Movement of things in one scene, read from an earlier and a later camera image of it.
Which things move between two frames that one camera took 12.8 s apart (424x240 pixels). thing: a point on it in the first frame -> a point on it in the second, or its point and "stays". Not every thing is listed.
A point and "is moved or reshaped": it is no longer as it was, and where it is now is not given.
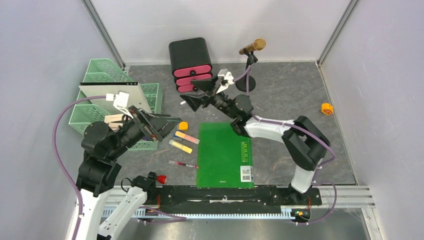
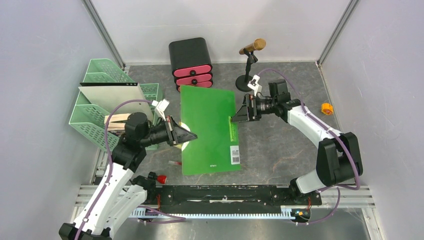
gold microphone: (258, 44) stays
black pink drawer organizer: (190, 61) stays
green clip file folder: (224, 158) is moved or reshaped
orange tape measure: (327, 108) stays
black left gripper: (151, 122) -> (176, 134)
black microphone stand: (241, 83) stays
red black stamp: (161, 179) stays
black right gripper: (195, 101) -> (242, 115)
